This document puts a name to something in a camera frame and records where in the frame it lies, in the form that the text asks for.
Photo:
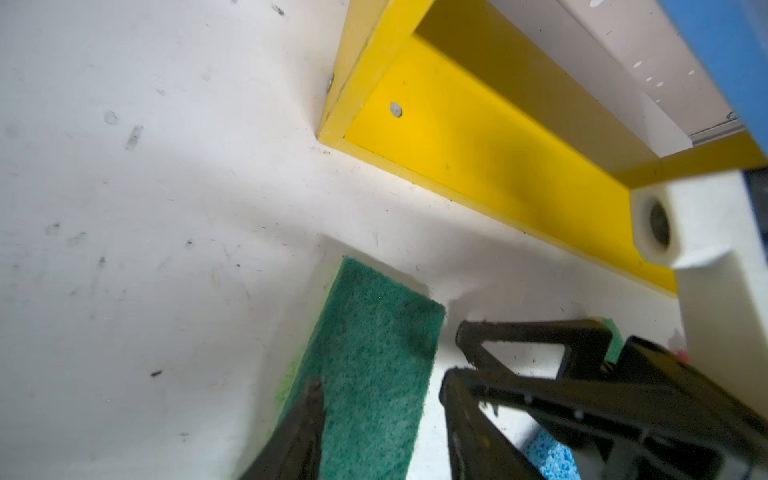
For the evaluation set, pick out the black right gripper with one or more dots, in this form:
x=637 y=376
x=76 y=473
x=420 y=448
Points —
x=652 y=417

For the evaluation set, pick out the blue sponge centre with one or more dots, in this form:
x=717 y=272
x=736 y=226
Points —
x=554 y=460

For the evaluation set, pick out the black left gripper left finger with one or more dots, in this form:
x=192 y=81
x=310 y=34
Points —
x=294 y=450

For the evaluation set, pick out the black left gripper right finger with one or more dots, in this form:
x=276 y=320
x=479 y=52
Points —
x=477 y=449

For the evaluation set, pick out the dark green sponge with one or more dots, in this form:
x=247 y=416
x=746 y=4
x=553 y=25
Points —
x=373 y=348

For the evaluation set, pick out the yellow shelf unit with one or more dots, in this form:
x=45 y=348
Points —
x=451 y=96

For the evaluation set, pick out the light green sponge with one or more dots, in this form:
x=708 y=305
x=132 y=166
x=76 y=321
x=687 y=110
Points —
x=617 y=341

